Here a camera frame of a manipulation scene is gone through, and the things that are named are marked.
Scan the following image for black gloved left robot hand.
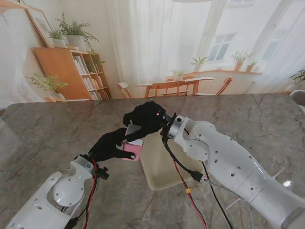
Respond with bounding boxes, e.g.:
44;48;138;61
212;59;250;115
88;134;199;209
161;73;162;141
88;127;137;162

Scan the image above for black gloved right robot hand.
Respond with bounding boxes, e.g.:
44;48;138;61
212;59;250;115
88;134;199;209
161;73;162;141
121;101;173;144

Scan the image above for white square bottle cap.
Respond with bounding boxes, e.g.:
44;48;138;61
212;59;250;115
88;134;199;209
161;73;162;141
125;123;144;146

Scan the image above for pink square bottle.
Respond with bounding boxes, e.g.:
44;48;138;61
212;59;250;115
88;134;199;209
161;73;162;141
122;142;143;162

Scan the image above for white baking tray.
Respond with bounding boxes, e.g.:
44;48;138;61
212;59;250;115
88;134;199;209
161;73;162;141
140;130;205;191

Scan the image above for printed room scene backdrop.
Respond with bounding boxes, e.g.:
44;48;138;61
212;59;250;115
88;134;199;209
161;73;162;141
0;0;305;105

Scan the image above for white rounded object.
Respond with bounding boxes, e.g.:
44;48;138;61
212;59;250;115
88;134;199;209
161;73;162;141
290;89;305;107

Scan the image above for red left arm cable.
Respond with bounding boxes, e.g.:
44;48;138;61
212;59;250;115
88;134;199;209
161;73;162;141
82;158;99;229

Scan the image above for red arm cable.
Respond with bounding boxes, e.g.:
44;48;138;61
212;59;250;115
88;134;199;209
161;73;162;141
173;157;208;229
82;158;99;229

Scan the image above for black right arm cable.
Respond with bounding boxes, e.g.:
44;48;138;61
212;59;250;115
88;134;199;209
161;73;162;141
161;127;233;229

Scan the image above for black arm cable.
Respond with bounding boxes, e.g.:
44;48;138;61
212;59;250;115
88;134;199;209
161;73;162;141
65;181;96;229
161;127;233;229

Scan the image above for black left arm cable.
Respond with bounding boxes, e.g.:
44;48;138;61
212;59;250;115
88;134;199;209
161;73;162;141
65;181;96;229

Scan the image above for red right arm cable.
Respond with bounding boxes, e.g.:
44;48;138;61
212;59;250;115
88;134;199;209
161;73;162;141
173;157;208;229

